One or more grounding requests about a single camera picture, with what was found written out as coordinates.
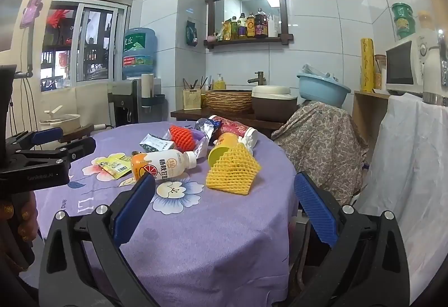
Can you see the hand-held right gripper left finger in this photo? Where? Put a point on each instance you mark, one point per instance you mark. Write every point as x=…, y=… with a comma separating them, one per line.
x=134, y=209

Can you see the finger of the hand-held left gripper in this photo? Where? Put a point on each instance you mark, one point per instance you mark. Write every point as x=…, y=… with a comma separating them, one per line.
x=75, y=149
x=49, y=134

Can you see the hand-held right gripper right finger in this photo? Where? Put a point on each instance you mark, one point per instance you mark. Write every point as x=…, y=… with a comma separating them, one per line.
x=315, y=209

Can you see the yellow snack packet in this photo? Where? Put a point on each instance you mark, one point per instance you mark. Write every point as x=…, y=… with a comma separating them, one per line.
x=106, y=160

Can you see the yellow packet with white label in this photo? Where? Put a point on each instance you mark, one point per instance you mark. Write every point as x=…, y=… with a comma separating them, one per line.
x=120, y=168

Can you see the orange and white drink bottle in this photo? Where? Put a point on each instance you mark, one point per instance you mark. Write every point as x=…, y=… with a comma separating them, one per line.
x=168, y=163

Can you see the green and white milk carton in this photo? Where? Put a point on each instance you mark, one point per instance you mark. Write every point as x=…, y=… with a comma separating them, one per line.
x=155, y=144

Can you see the orange foam fruit net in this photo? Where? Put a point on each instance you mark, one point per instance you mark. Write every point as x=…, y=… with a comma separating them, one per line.
x=180, y=139

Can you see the yellow foam fruit net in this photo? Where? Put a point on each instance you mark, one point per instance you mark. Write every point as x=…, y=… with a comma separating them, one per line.
x=231, y=172

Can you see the purple plastic wrapper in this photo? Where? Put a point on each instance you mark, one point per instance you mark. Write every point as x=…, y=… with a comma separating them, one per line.
x=197, y=136

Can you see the silver foil wrapper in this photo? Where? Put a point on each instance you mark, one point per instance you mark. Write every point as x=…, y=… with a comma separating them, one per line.
x=206, y=126

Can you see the yellow plastic cup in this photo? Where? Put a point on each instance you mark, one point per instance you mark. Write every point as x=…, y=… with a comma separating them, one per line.
x=224, y=142

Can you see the red patterned paper cup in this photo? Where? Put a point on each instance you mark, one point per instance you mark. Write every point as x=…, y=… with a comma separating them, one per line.
x=231, y=125

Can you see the person's left hand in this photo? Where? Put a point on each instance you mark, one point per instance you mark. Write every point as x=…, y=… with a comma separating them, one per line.
x=24, y=216

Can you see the cream pot with lid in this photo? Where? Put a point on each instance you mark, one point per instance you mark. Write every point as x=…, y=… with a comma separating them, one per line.
x=59, y=121

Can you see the floral patterned cloth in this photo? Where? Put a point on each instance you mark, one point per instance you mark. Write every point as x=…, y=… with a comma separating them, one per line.
x=322, y=146

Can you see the grey water dispenser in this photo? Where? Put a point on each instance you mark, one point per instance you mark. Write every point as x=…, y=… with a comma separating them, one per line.
x=126, y=100

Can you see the purple floral tablecloth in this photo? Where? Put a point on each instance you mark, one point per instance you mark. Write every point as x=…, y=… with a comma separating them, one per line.
x=210, y=240

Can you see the white paper cup stack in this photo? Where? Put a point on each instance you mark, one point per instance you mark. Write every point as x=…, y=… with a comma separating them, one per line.
x=147, y=84

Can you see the sliding glass window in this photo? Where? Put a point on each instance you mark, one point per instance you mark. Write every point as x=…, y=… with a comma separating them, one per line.
x=94, y=48

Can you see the white cover cloth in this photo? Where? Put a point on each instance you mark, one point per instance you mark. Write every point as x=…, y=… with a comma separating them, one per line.
x=413, y=170

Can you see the light wooden cabinet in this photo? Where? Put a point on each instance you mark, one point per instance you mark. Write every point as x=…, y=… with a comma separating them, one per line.
x=367, y=118

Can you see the brown and white rice cooker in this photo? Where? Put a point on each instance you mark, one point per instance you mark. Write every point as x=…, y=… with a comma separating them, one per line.
x=273, y=104

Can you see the blue water jug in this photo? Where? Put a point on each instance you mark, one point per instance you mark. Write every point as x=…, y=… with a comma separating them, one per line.
x=140, y=55

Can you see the light blue plastic basin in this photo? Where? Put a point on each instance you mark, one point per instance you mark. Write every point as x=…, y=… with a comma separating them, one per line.
x=322, y=91

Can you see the beige chopstick holder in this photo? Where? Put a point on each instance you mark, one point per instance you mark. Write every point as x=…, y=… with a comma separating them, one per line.
x=191, y=99

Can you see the smartphone on stand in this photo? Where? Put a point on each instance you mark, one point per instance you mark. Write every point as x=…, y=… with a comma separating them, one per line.
x=33, y=6

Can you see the bundle of chopsticks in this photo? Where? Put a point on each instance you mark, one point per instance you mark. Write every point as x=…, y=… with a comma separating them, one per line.
x=196, y=83

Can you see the wicker basket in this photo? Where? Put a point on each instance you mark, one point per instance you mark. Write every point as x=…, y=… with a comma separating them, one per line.
x=227, y=102

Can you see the metal faucet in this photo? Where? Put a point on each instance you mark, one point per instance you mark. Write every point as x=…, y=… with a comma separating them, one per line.
x=259, y=77

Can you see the glass storage jar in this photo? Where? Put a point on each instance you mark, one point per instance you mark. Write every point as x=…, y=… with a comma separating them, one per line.
x=379, y=72

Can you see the yellow soap pump bottle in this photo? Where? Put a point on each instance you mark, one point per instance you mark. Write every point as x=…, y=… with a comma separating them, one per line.
x=219, y=83

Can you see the yellow patterned roll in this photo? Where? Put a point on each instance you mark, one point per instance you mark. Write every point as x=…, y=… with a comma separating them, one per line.
x=367, y=65

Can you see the white microwave oven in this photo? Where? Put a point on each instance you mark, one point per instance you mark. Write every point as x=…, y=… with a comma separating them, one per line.
x=402, y=65

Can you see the small pink ornament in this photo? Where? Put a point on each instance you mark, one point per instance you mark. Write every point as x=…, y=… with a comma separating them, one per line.
x=212, y=38

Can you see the white electric kettle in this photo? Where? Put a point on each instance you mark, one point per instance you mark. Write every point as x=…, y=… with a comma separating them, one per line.
x=434, y=76

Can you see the row of condiment bottles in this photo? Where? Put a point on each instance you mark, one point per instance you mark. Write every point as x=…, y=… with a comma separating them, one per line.
x=250, y=27

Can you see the green instant noodle cup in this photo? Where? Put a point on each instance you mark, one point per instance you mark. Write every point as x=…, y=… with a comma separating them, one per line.
x=402, y=10
x=405, y=28

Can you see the wooden framed mirror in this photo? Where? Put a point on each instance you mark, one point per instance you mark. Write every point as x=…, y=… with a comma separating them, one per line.
x=245, y=6

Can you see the jar with orange lid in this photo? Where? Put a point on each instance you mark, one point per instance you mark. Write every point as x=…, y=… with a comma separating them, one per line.
x=426, y=23

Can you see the green packet on wall hook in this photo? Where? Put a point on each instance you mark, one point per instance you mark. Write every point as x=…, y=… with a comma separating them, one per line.
x=191, y=33

